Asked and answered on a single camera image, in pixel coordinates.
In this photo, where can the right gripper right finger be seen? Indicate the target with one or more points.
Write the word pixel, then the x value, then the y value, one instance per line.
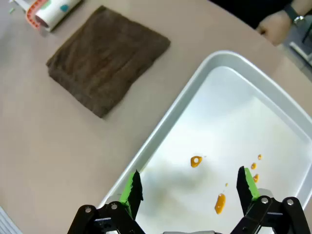
pixel 246 192

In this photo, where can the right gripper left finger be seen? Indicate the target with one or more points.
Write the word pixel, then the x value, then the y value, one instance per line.
pixel 128 195

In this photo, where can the person's left forearm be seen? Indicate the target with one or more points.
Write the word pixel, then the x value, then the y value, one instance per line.
pixel 303 7

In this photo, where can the person's left hand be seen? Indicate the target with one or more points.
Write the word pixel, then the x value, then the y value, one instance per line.
pixel 274 26

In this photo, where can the long orange sauce stain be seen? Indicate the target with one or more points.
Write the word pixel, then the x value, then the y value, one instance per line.
pixel 220 203

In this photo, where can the silver metal baking tray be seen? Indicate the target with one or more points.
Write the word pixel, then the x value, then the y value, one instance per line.
pixel 219 117

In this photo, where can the brown folded cloth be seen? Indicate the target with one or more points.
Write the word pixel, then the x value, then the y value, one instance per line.
pixel 107 61

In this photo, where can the person's dark trousers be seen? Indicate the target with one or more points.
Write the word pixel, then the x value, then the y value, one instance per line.
pixel 243 12

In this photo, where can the black wristwatch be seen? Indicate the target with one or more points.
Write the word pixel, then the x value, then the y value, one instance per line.
pixel 293 14

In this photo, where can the small green paper scrap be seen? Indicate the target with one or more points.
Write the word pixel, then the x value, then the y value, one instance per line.
pixel 11 10

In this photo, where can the aluminium table frame rail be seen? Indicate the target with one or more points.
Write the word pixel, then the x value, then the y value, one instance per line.
pixel 8 221

